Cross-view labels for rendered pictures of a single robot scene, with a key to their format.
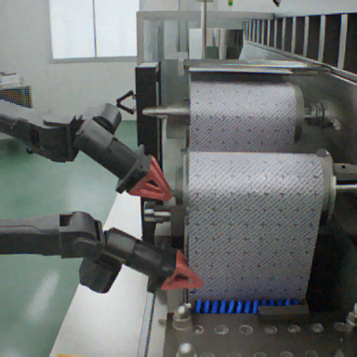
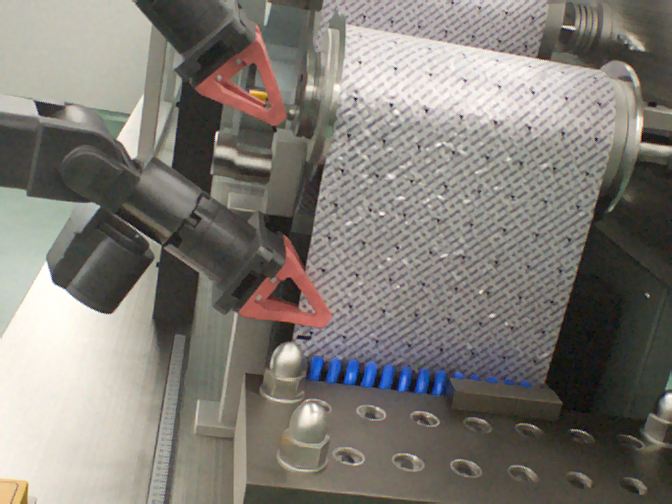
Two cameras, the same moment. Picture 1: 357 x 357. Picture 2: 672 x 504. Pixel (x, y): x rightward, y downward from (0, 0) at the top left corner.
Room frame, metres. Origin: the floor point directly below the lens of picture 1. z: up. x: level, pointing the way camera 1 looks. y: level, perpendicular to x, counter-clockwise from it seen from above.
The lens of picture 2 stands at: (-0.10, 0.10, 1.37)
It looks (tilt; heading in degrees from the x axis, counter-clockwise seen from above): 18 degrees down; 349
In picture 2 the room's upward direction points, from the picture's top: 11 degrees clockwise
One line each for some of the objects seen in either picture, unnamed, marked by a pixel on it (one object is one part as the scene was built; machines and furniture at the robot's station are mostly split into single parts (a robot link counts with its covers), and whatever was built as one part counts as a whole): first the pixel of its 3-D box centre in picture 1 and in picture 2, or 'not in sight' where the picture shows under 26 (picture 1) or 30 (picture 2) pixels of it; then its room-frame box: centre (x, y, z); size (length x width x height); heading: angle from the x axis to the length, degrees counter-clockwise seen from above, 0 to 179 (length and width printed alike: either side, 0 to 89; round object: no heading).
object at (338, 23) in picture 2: (188, 185); (324, 97); (0.67, -0.01, 1.25); 0.15 x 0.01 x 0.15; 178
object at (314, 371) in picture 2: (249, 308); (425, 388); (0.58, -0.13, 1.03); 0.21 x 0.04 x 0.03; 88
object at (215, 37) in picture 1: (222, 36); not in sight; (1.38, -0.14, 1.50); 0.14 x 0.14 x 0.06
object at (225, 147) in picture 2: (150, 211); (224, 154); (0.71, 0.07, 1.18); 0.04 x 0.02 x 0.04; 178
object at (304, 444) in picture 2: (186, 353); (307, 432); (0.44, 0.00, 1.05); 0.04 x 0.04 x 0.04
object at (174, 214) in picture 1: (169, 263); (245, 287); (0.70, 0.03, 1.05); 0.06 x 0.05 x 0.31; 88
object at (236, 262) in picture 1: (250, 267); (437, 291); (0.60, -0.13, 1.11); 0.23 x 0.01 x 0.18; 88
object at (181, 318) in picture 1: (181, 314); (286, 368); (0.54, 0.00, 1.05); 0.04 x 0.04 x 0.04
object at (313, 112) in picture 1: (310, 114); (569, 28); (0.91, -0.31, 1.33); 0.07 x 0.07 x 0.07; 88
